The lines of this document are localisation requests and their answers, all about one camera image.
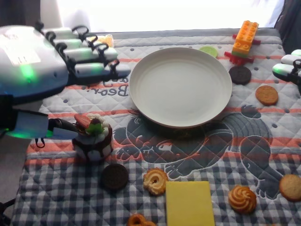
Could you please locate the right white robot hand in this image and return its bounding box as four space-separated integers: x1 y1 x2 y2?
272 49 301 95

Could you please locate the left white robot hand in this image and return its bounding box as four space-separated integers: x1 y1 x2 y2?
0 21 131 148

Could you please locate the chocolate cupcake with strawberry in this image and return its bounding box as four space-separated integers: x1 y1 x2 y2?
71 113 115 162

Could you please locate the white round plate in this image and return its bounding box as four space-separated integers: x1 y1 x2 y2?
128 47 233 129

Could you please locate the round tan biscuit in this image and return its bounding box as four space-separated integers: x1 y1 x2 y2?
255 85 279 106
278 174 301 202

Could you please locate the dark chocolate sandwich cookie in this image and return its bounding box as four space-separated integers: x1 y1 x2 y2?
101 163 129 191
228 65 252 86

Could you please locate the dark hanging fabric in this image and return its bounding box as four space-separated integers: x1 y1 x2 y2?
274 0 301 55

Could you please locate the red plastic connector toy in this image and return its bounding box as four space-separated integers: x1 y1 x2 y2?
224 33 261 67

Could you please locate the grey curtain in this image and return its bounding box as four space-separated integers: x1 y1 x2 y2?
0 0 64 28

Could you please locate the green toy lime slice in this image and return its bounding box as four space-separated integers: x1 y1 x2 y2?
199 46 219 58

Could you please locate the bag of yellow beads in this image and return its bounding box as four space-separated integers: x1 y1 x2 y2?
97 34 115 47

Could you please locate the grey quilt with bear print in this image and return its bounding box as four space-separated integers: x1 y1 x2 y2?
10 28 301 226

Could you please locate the swirled butter cookie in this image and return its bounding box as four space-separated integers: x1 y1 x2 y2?
143 167 169 196
228 185 257 215

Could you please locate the black stand leg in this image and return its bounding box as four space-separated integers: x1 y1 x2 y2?
0 199 15 226

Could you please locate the yellow sticky note pad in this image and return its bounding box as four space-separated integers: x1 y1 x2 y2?
165 181 216 226

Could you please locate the pretzel shaped butter cookie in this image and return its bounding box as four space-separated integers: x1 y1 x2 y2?
127 213 157 226

